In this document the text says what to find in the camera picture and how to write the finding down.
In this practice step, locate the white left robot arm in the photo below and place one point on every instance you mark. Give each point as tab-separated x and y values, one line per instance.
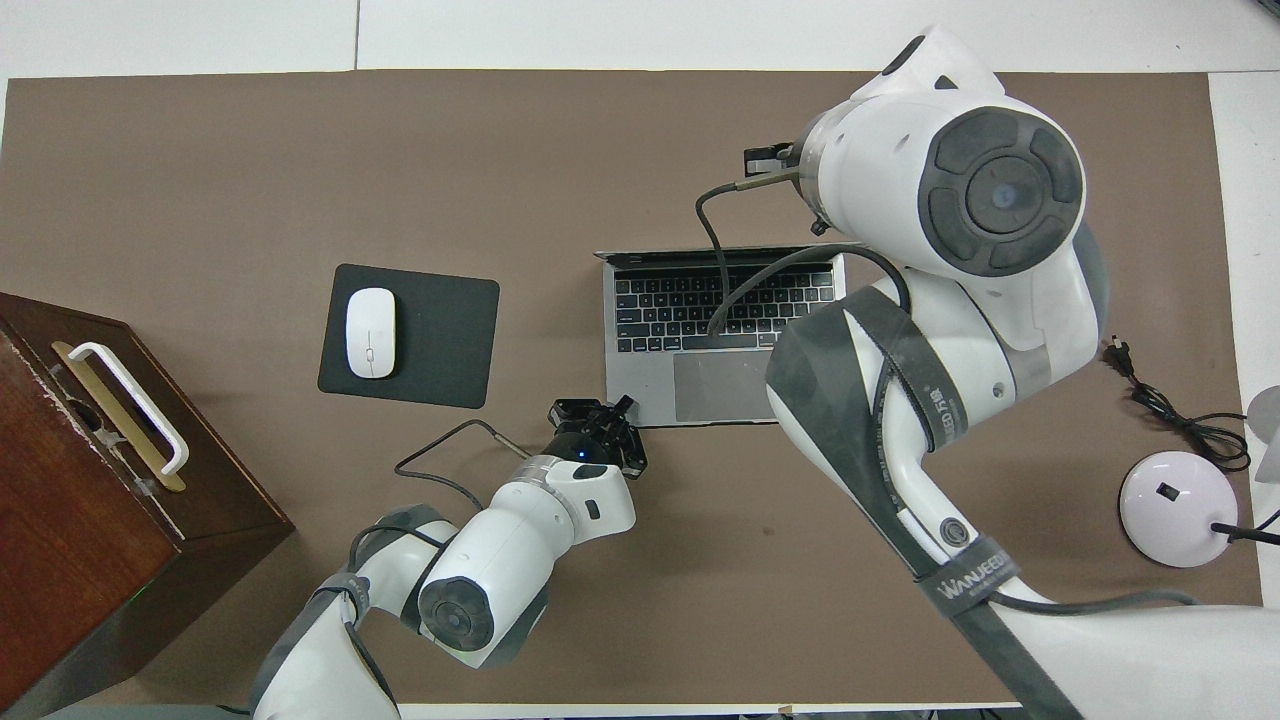
500	560

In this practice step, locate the white desk lamp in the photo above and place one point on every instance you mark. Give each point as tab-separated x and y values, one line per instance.
1170	510

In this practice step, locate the brown table mat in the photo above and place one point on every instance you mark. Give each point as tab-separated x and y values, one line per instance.
200	150

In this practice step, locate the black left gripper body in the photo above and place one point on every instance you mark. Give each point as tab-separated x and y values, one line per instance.
582	448

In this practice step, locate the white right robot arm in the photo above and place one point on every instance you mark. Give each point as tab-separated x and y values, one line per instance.
1000	190

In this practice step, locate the grey laptop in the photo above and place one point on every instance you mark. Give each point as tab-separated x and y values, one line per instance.
650	390

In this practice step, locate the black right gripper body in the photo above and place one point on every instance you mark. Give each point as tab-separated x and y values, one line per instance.
768	158

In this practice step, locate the dark brown wooden box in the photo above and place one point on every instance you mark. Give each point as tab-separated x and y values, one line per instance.
60	560

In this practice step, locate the black mouse pad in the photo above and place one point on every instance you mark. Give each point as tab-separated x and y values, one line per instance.
440	340

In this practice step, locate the white computer mouse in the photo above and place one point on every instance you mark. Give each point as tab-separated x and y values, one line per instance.
370	335

